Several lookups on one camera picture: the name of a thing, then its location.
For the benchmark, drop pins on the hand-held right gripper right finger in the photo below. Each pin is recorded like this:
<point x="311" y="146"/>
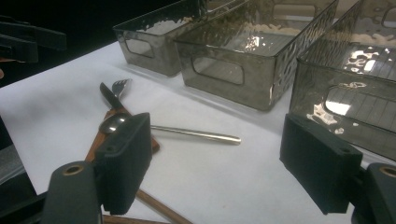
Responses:
<point x="320" y="165"/>

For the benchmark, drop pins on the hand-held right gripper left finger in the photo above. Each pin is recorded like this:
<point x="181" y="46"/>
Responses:
<point x="124" y="161"/>

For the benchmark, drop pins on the smoky transparent plastic bin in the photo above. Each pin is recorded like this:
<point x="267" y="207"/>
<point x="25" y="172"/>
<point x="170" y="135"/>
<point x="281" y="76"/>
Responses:
<point x="311" y="90"/>
<point x="258" y="90"/>
<point x="146" y="59"/>

